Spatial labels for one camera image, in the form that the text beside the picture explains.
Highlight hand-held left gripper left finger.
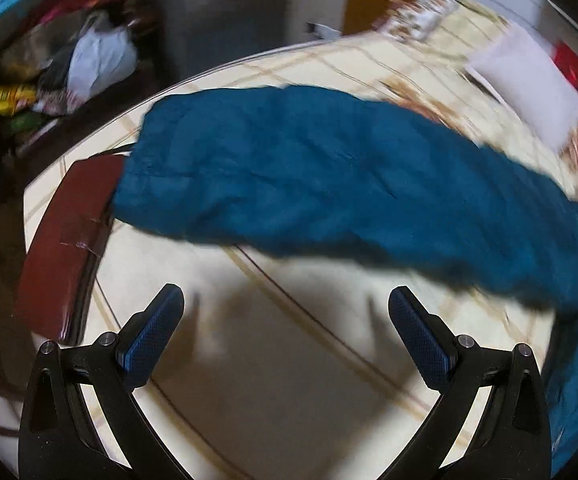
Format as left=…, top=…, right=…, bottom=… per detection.
left=17, top=283, right=195, bottom=480

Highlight white wall socket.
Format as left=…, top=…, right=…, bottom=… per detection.
left=306, top=22, right=341, bottom=41

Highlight grey wardrobe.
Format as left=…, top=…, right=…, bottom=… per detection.
left=144, top=0, right=315, bottom=76

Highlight teal padded jacket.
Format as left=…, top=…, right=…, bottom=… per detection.
left=111, top=85, right=578, bottom=480

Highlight white plastic bag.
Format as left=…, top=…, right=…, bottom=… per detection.
left=66, top=12, right=140, bottom=101

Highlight yellow packet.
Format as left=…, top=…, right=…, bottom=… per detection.
left=0, top=85, right=37, bottom=116

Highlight bed with floral checked sheet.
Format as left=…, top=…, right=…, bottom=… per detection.
left=0, top=0, right=578, bottom=480

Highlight white square pillow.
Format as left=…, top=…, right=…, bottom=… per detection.
left=469, top=22, right=578, bottom=151

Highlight reddish brown phone wallet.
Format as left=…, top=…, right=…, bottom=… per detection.
left=16, top=154, right=130, bottom=346

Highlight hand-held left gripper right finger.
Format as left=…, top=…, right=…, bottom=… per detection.
left=388, top=286, right=552, bottom=480

